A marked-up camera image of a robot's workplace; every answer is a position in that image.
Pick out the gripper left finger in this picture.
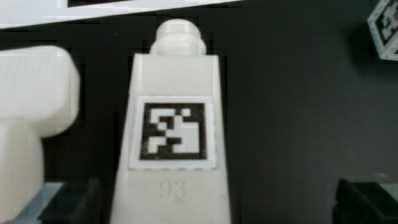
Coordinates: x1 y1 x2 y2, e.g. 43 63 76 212
16 178 103 224

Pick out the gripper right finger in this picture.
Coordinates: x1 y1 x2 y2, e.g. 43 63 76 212
336 179 398 224

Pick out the white chair leg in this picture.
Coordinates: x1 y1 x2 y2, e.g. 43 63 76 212
110 19 231 224

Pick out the small tagged cube left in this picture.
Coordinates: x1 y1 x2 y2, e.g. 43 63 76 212
368 0 398 61

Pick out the white chair back frame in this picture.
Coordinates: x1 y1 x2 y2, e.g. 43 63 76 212
0 46 80 224

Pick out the white marker base plate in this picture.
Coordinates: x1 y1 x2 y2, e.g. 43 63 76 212
0 0 240 29

